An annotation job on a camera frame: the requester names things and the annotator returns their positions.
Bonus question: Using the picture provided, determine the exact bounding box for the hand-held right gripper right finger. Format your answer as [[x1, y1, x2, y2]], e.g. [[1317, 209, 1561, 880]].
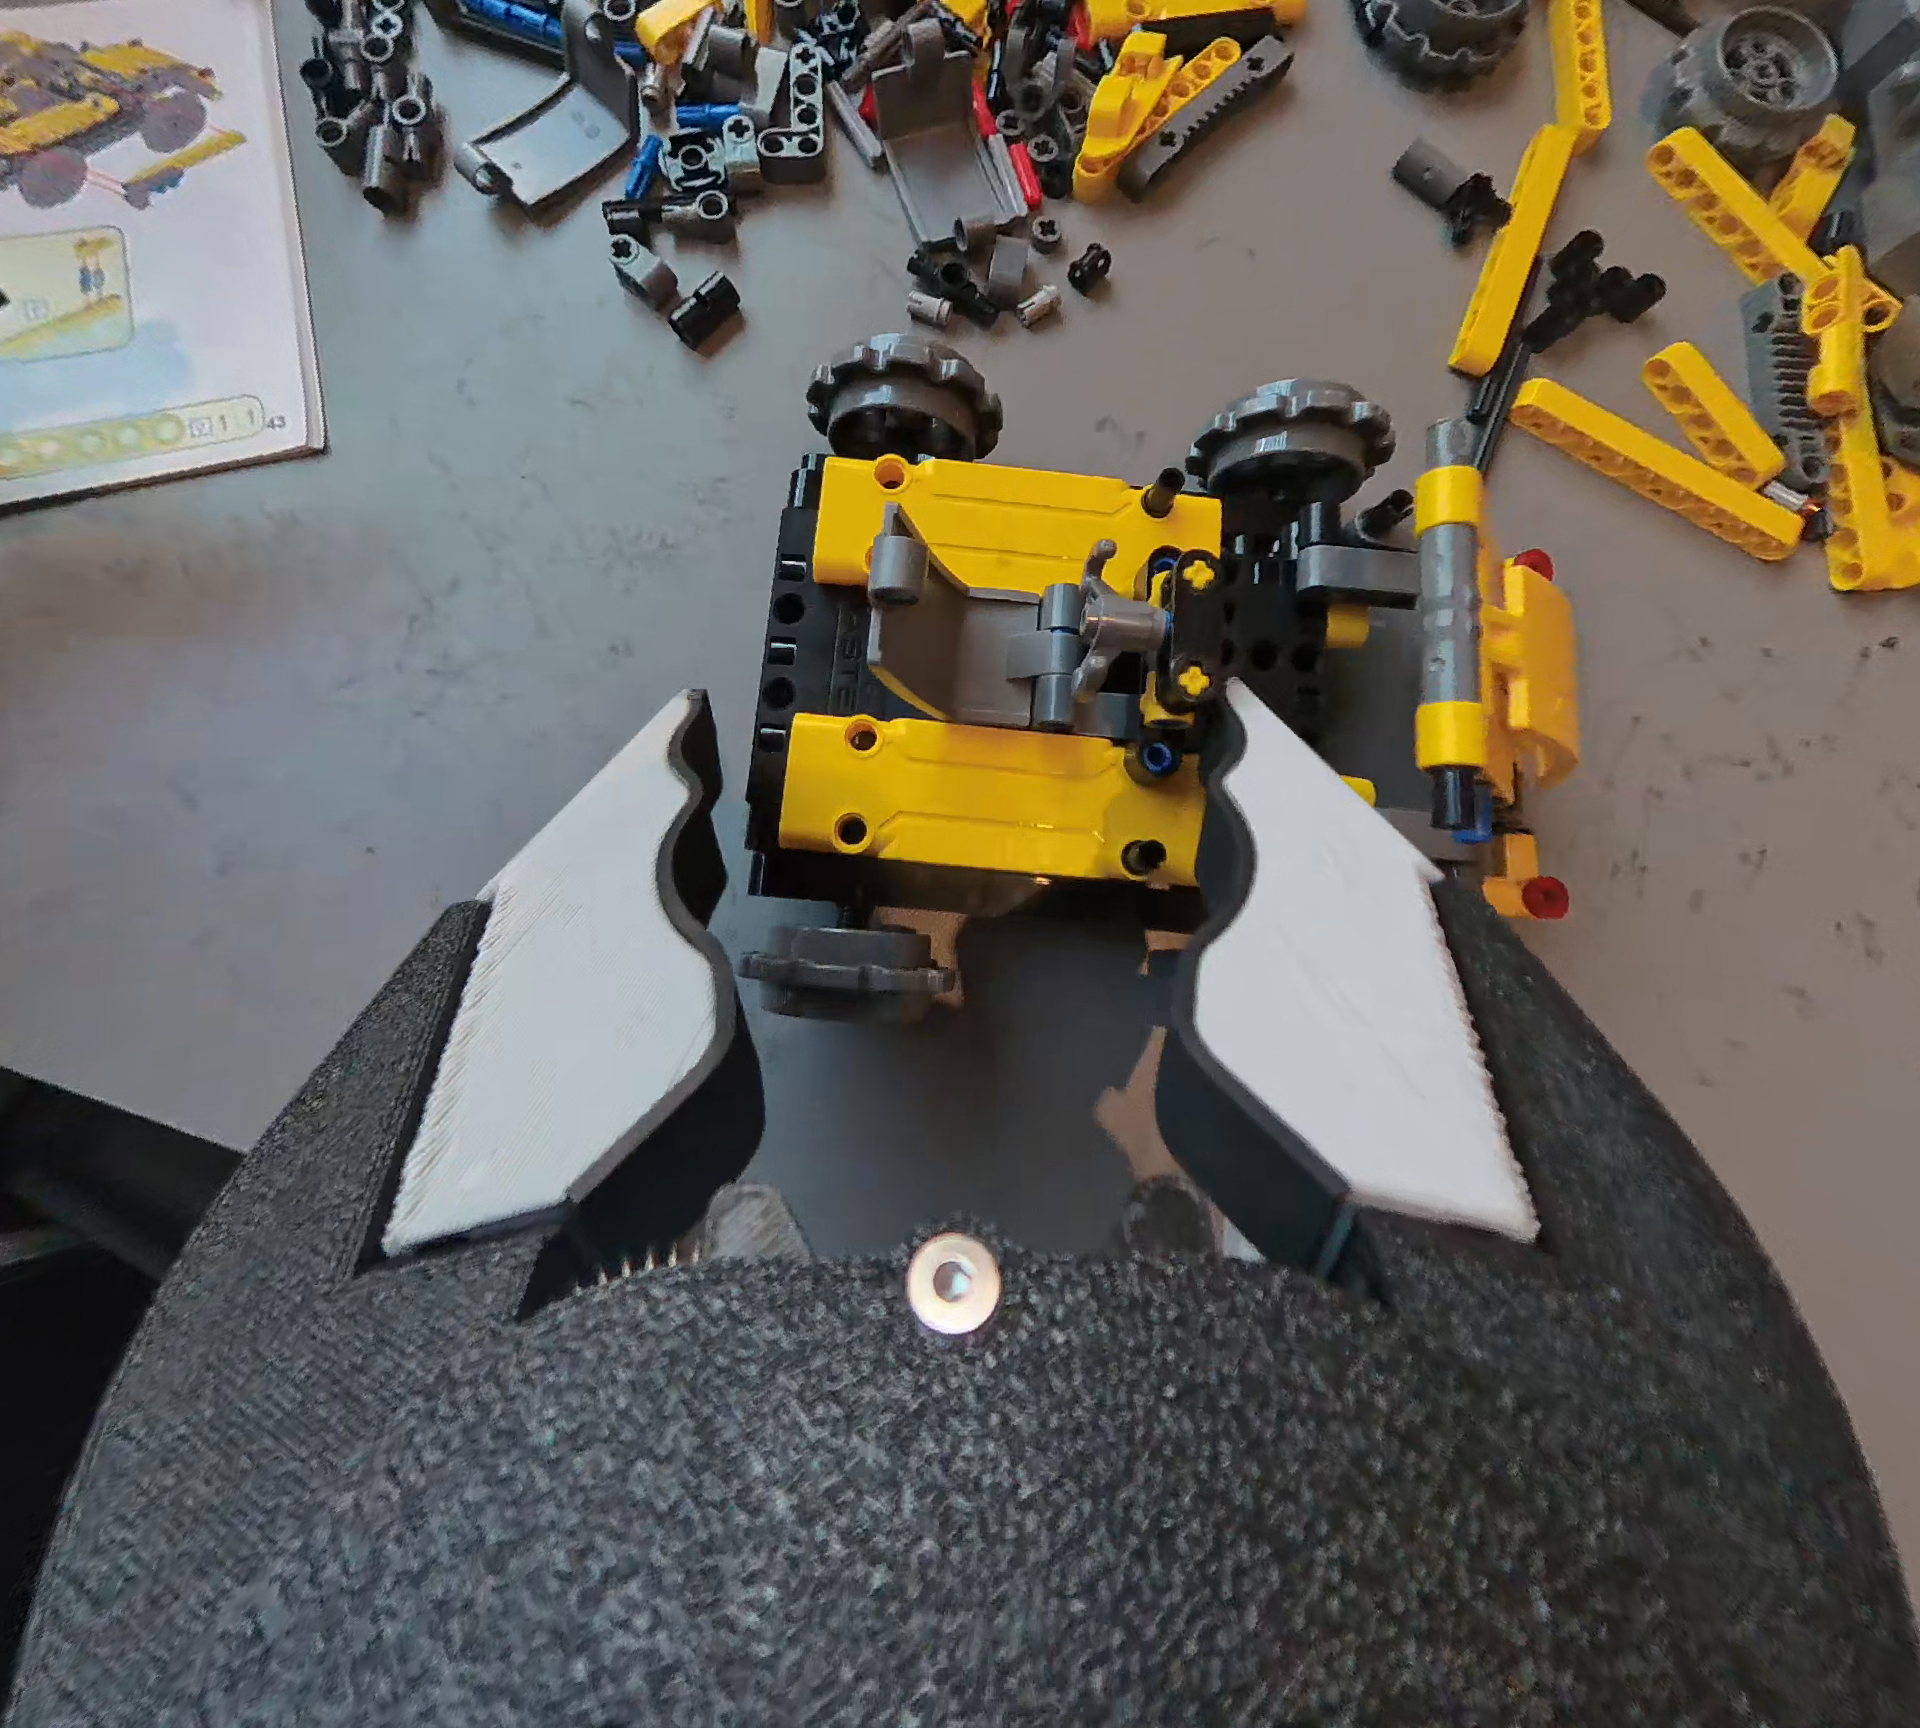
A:
[[1154, 682, 1543, 1275]]

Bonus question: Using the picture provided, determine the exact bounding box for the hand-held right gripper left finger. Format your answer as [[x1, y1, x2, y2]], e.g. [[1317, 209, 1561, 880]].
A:
[[382, 689, 757, 1262]]

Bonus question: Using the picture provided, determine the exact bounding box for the yellow black brick vehicle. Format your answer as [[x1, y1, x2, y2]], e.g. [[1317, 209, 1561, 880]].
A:
[[732, 329, 1585, 1027]]

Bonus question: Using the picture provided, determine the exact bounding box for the white instruction booklet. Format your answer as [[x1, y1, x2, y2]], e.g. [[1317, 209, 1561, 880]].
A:
[[0, 0, 330, 511]]

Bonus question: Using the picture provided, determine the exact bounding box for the grey desk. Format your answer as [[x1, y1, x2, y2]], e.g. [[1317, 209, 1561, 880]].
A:
[[0, 0, 1920, 1550]]

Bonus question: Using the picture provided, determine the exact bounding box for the small black cylinder brick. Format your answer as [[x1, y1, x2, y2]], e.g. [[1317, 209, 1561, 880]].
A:
[[667, 269, 746, 354]]

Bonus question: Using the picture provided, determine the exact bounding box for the grey curved panel brick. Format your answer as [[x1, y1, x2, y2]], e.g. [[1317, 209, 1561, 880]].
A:
[[453, 60, 642, 209]]

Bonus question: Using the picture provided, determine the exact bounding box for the grey battery box brick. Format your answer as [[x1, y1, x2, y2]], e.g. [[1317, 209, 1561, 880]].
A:
[[1833, 0, 1920, 474]]

